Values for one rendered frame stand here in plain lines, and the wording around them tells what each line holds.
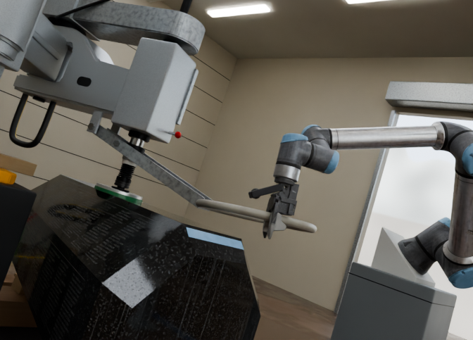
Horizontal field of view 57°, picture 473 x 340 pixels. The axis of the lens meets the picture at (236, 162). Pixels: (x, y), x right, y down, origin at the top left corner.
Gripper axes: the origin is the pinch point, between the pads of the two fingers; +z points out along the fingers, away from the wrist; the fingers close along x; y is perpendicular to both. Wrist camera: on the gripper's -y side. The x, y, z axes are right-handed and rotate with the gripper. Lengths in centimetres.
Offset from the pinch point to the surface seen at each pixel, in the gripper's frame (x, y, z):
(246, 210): 0.4, -8.7, -6.1
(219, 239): 13.4, -12.7, 5.9
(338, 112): 509, 217, -232
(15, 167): 37, -94, -1
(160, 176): 40, -40, -13
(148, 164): 44, -46, -17
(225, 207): 4.4, -15.2, -5.7
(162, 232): 3.9, -34.2, 8.1
